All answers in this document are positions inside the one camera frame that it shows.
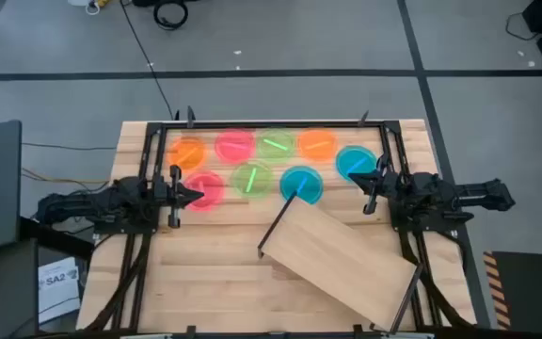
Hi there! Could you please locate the white paper label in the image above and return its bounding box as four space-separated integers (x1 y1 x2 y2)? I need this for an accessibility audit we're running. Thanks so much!
38 256 82 325

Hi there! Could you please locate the translucent blue plate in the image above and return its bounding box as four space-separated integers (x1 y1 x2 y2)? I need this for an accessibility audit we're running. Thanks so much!
335 145 378 183
279 165 325 205

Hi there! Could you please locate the wooden shelf with black legs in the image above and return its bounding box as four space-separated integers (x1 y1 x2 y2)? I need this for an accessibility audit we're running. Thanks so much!
256 190 425 335

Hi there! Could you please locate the black platform with striped edge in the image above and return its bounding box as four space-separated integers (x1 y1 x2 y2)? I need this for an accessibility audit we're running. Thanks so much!
482 250 542 331

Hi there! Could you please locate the translucent orange plate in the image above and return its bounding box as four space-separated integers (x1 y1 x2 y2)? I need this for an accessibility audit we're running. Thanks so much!
166 135 209 171
296 127 339 164

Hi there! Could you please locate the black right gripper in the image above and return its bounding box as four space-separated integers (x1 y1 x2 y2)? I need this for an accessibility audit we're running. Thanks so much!
348 153 413 216

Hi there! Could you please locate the black desk strut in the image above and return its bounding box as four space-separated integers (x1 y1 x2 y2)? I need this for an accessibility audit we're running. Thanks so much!
19 216 96 260

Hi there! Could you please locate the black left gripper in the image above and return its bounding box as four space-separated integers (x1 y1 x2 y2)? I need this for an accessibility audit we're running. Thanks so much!
151 164 205 229

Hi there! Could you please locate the translucent pink plate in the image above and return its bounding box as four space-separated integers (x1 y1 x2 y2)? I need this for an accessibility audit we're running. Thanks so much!
182 169 226 213
214 128 257 165

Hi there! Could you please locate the white power adapter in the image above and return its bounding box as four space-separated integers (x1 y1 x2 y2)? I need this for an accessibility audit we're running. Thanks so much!
67 0 101 15

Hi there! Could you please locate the translucent green plate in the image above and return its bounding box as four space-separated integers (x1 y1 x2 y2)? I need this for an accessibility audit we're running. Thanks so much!
230 161 276 201
255 127 297 165

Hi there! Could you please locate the black aluminium table frame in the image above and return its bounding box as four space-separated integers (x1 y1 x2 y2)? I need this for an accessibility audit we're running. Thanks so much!
85 120 474 331

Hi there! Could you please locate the coiled black cable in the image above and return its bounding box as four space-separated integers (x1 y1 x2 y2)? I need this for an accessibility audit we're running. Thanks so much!
152 1 190 31

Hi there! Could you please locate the grey cabinet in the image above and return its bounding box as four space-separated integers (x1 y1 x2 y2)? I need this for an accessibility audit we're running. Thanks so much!
0 237 40 339

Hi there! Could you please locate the thin black cable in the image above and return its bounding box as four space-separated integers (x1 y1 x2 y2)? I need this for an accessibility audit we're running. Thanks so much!
21 142 118 152

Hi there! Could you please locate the long black floor cable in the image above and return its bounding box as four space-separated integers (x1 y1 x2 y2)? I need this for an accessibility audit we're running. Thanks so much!
119 0 181 121

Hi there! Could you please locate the yellow cable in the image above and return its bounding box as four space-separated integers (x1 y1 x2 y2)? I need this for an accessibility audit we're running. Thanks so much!
21 167 112 186

